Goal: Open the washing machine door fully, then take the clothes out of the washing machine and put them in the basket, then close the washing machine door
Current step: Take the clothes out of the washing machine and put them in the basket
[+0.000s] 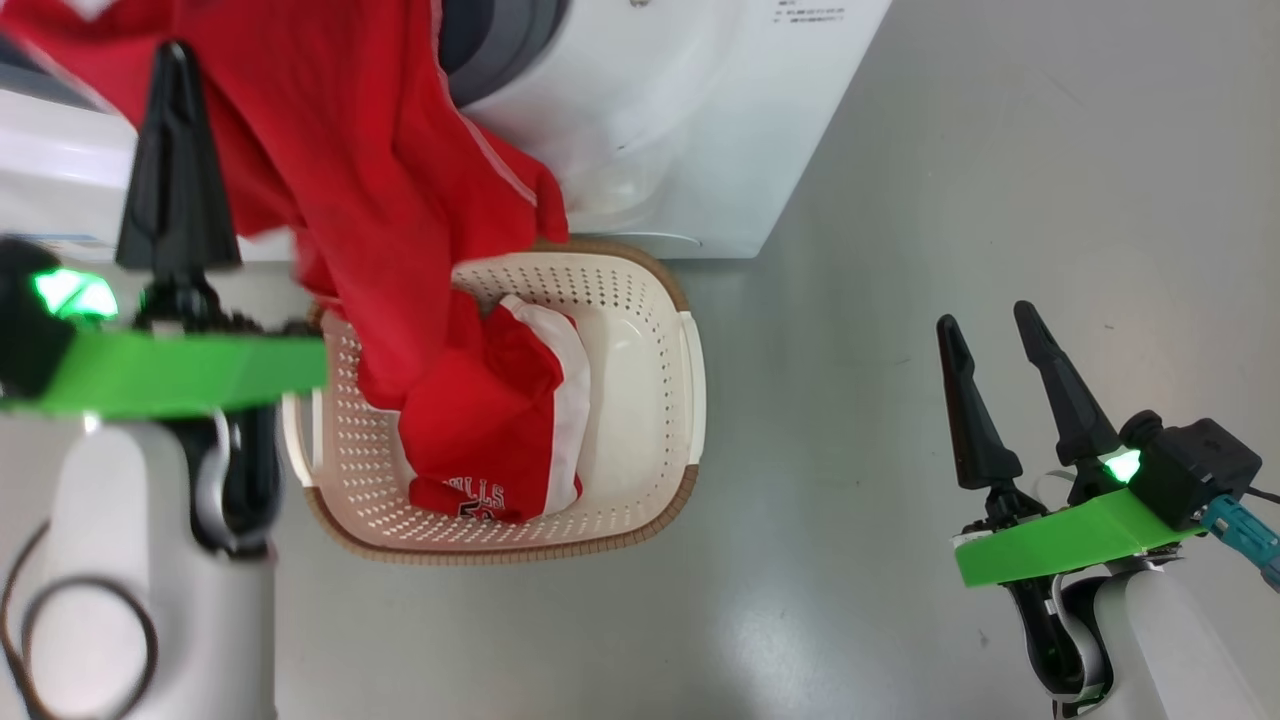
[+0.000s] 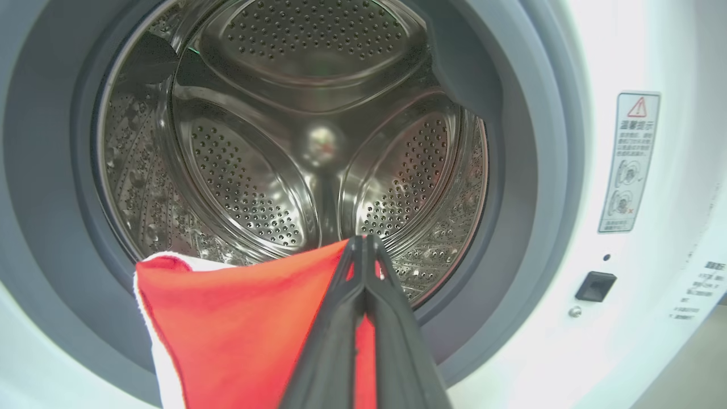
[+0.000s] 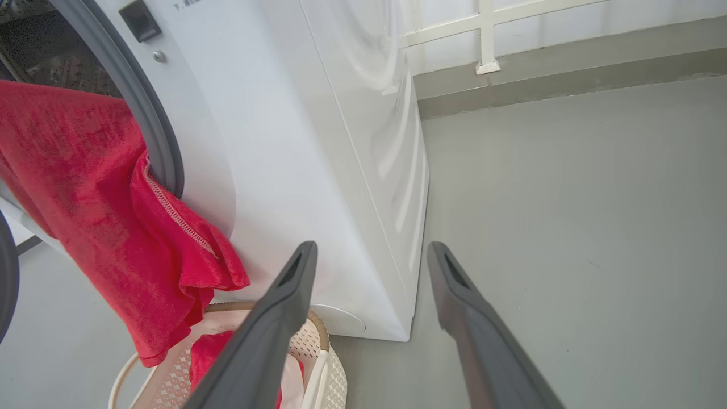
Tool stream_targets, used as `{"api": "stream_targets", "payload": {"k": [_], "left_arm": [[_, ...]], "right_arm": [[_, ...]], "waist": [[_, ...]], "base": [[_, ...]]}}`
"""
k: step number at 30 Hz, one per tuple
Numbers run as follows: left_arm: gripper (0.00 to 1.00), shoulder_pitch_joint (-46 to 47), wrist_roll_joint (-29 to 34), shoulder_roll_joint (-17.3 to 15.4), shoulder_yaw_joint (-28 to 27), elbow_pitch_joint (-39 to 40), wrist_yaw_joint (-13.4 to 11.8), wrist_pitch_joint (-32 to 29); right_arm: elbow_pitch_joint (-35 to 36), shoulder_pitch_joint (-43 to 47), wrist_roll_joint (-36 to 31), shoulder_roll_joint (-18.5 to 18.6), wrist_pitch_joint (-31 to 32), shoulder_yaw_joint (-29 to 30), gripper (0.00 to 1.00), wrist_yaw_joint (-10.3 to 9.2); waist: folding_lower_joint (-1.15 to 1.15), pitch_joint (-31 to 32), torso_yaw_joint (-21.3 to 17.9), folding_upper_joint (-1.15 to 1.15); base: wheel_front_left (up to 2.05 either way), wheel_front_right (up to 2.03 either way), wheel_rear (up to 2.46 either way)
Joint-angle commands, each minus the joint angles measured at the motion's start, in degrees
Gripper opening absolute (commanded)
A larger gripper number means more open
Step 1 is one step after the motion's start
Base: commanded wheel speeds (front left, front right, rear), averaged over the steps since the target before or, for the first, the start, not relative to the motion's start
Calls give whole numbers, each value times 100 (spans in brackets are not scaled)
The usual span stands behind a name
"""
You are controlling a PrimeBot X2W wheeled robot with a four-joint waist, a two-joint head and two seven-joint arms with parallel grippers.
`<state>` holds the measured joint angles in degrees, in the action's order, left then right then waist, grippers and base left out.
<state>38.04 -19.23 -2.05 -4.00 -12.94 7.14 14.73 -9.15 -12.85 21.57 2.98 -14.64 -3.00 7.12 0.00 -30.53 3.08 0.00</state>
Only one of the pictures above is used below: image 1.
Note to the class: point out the round white filter cover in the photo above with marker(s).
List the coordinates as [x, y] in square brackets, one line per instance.
[650, 240]

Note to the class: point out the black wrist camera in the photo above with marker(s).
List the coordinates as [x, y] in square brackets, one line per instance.
[25, 340]
[1195, 465]

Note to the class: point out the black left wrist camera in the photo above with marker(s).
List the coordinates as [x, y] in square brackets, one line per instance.
[25, 340]

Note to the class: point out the cream laundry basket brown rim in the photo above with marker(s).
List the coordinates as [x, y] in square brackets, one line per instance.
[640, 400]

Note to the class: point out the grey rubber door gasket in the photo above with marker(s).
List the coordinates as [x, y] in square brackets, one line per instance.
[500, 45]

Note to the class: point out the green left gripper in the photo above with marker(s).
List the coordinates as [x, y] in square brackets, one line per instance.
[200, 370]

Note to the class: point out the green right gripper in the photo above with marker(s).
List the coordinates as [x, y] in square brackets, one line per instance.
[1060, 540]

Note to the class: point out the white front-load washing machine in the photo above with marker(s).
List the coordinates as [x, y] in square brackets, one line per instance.
[700, 150]

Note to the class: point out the red and white jersey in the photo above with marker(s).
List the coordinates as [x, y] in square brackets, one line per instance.
[350, 150]

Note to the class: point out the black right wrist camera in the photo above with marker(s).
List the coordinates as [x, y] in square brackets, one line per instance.
[1195, 465]

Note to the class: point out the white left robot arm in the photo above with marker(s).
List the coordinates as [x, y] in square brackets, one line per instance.
[120, 520]

